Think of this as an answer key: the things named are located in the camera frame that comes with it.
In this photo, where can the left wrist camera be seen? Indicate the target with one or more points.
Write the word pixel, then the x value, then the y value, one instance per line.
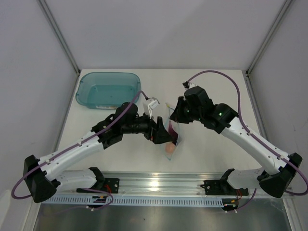
pixel 149 105

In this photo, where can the teal plastic bin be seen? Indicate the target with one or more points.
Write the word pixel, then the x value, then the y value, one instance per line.
pixel 107 90

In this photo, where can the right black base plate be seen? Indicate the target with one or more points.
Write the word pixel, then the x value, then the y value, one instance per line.
pixel 219 188

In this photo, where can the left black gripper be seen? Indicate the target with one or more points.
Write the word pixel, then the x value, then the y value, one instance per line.
pixel 160 134

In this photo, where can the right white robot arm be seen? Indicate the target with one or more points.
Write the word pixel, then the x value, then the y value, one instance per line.
pixel 277 167

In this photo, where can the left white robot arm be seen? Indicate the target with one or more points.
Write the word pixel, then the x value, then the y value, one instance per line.
pixel 49 175

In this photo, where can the aluminium frame post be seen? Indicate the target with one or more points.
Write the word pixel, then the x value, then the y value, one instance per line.
pixel 58 33
pixel 274 27

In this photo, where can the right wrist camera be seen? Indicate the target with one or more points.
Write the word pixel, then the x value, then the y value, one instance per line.
pixel 188 85

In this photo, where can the aluminium mounting rail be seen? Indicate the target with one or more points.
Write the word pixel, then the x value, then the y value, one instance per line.
pixel 161 184

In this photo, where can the pink egg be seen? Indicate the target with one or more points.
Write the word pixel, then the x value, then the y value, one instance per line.
pixel 170 148

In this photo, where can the clear zip top bag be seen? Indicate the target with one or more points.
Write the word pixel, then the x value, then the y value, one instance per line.
pixel 168 111

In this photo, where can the slotted white cable duct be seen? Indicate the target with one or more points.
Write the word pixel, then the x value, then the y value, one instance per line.
pixel 66 199

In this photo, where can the left aluminium frame post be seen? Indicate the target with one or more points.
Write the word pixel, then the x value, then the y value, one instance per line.
pixel 58 33

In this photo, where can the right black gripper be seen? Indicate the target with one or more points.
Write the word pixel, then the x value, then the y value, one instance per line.
pixel 177 114

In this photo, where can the right aluminium frame post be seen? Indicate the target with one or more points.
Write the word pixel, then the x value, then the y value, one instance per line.
pixel 274 27

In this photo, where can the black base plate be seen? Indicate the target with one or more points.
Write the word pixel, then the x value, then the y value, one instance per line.
pixel 219 188
pixel 109 185

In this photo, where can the purple eggplant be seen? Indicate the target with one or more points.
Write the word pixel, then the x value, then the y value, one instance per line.
pixel 172 132

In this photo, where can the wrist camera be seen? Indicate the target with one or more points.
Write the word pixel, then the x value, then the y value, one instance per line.
pixel 149 105
pixel 188 85

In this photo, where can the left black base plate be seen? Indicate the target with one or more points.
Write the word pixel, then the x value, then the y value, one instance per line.
pixel 109 185

